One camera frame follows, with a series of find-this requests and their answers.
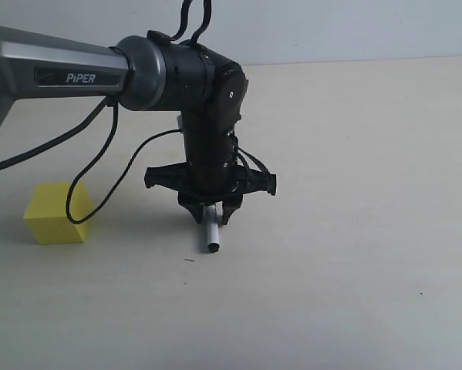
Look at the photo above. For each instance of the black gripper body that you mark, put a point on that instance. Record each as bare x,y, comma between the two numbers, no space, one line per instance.
210,185

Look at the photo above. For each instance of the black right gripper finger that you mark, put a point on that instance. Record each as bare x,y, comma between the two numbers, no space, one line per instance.
228,208

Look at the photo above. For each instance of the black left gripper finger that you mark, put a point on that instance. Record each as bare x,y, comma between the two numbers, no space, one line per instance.
196,210

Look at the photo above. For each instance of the black and white marker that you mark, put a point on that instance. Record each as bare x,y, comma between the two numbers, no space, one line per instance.
211,223

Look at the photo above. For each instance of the yellow foam cube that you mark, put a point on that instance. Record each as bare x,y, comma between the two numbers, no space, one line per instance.
46,217

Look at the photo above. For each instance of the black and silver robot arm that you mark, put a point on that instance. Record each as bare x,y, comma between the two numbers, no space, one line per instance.
149,73

